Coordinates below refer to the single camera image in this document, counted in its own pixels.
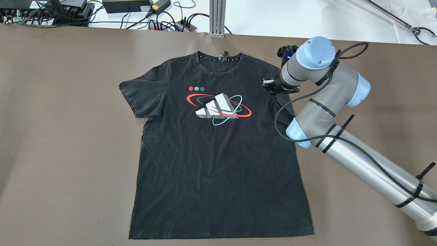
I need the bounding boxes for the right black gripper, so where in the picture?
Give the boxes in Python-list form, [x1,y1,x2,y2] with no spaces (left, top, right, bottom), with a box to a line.
[262,45,300,95]

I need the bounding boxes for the black graphic t-shirt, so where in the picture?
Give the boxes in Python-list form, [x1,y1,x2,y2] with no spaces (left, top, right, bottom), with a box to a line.
[119,51,314,239]

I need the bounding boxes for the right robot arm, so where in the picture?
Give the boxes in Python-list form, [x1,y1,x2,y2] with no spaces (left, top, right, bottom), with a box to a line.
[262,36,437,240]

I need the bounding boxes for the power strip with plugs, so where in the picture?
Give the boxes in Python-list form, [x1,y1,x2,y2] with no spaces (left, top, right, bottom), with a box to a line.
[145,20,198,32]

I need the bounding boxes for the metal rod with hook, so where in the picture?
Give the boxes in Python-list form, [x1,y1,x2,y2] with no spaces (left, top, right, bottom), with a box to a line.
[364,0,436,45]

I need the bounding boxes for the black power adapter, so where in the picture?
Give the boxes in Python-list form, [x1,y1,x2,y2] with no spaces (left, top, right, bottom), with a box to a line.
[101,0,153,14]

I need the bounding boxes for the black electronics box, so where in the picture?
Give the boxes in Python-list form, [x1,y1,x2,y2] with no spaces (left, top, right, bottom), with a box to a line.
[0,0,96,26]

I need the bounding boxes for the aluminium frame post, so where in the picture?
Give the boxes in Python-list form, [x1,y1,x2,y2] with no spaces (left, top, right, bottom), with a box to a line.
[209,0,226,39]

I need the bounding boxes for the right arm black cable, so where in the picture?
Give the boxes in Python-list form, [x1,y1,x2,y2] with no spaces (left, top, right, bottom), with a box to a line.
[274,42,437,203]

